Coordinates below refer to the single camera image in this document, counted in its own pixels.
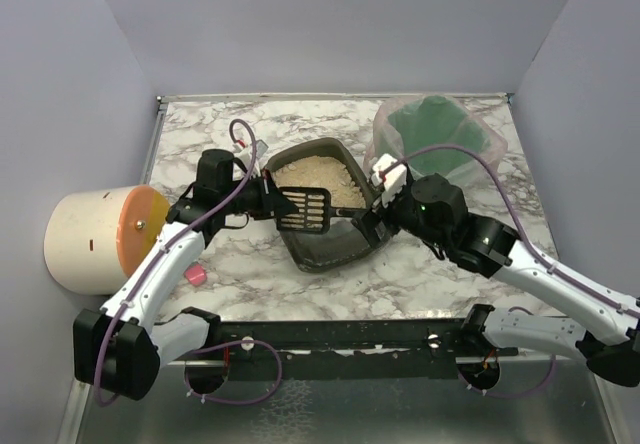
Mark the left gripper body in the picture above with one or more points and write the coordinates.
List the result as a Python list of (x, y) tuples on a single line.
[(267, 197)]

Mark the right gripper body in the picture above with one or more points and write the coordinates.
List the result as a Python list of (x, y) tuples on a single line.
[(379, 225)]

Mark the black litter scoop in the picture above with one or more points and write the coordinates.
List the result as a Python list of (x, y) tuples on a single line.
[(310, 211)]

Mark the dark grey litter box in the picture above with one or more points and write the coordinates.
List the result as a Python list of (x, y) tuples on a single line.
[(343, 243)]

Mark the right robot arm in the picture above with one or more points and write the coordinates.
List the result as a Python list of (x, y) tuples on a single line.
[(597, 325)]

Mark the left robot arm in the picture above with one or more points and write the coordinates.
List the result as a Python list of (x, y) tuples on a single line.
[(121, 347)]

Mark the beige cat litter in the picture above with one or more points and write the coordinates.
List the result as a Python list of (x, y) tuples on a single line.
[(322, 172)]

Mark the clear plastic bin liner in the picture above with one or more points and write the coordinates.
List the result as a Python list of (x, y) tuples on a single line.
[(403, 125)]

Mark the small pink object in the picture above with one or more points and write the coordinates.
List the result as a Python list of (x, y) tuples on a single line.
[(195, 275)]

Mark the cream cylinder with orange lid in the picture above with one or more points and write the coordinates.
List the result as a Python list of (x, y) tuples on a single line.
[(94, 241)]

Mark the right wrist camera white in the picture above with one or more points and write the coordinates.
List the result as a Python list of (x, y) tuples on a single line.
[(388, 178)]

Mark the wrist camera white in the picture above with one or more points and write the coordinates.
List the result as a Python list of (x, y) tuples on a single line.
[(244, 151), (388, 178)]

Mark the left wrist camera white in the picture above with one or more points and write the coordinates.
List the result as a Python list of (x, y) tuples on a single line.
[(244, 151)]

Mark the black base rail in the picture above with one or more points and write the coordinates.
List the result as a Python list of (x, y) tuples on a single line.
[(344, 349)]

